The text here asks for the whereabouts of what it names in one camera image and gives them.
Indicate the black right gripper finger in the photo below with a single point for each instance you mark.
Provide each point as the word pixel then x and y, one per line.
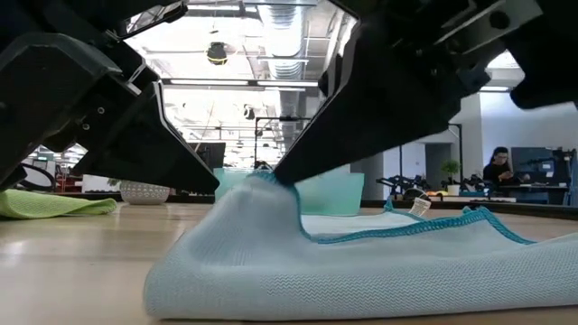
pixel 330 77
pixel 370 126

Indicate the artificial plant in white pot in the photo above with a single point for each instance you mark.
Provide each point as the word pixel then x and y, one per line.
pixel 144 196

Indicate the teal translucent plastic bin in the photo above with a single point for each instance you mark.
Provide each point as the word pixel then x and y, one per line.
pixel 334 194

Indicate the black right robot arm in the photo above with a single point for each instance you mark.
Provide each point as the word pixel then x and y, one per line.
pixel 551 67

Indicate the person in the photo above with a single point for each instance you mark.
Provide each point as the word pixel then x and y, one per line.
pixel 499 169

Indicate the black background robot arm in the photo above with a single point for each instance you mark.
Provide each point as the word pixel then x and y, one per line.
pixel 402 182

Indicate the black computer monitor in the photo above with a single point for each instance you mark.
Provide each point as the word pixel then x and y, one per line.
pixel 217 153
pixel 537 158

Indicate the small background potted plant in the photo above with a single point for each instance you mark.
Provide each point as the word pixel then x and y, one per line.
pixel 450 167

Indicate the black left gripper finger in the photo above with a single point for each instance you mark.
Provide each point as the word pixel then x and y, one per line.
pixel 149 153

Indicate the light blue microfiber towel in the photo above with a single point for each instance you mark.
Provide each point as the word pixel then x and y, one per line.
pixel 316 271

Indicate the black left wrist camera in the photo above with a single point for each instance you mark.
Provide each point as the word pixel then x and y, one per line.
pixel 149 15

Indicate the black background rig frame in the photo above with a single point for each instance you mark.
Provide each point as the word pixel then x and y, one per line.
pixel 460 144

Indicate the black ceiling-hung overhead camera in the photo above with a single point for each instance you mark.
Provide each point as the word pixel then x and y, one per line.
pixel 217 53

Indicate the lime green microfiber towel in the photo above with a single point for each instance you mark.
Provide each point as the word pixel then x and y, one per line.
pixel 45 205

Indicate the grey door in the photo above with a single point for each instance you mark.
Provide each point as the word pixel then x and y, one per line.
pixel 372 180

